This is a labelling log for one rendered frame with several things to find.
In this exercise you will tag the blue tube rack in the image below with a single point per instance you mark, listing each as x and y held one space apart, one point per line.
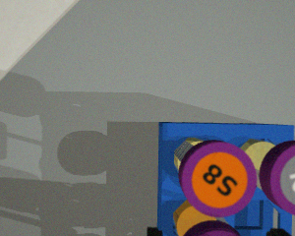
257 217

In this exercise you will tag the grey bench mat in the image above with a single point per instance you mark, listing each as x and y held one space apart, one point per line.
80 113

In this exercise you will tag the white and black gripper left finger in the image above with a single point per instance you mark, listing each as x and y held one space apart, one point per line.
153 231

